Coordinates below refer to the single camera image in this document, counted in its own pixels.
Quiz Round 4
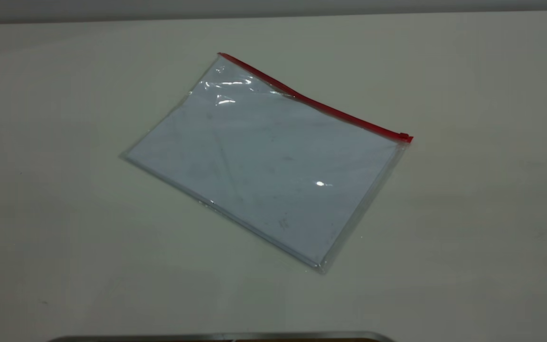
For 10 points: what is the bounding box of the white paper stack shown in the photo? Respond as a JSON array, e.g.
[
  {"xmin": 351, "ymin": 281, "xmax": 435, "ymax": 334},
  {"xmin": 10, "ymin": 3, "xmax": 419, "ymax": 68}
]
[{"xmin": 125, "ymin": 59, "xmax": 400, "ymax": 267}]

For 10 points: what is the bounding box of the grey metal frame edge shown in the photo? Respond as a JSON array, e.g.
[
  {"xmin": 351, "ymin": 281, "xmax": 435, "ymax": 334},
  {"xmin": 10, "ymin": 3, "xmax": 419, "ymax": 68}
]
[{"xmin": 47, "ymin": 331, "xmax": 396, "ymax": 342}]

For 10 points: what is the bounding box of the clear plastic zip bag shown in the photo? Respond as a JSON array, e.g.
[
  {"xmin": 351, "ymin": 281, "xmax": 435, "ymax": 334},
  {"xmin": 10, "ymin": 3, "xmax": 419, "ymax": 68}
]
[{"xmin": 120, "ymin": 52, "xmax": 414, "ymax": 276}]

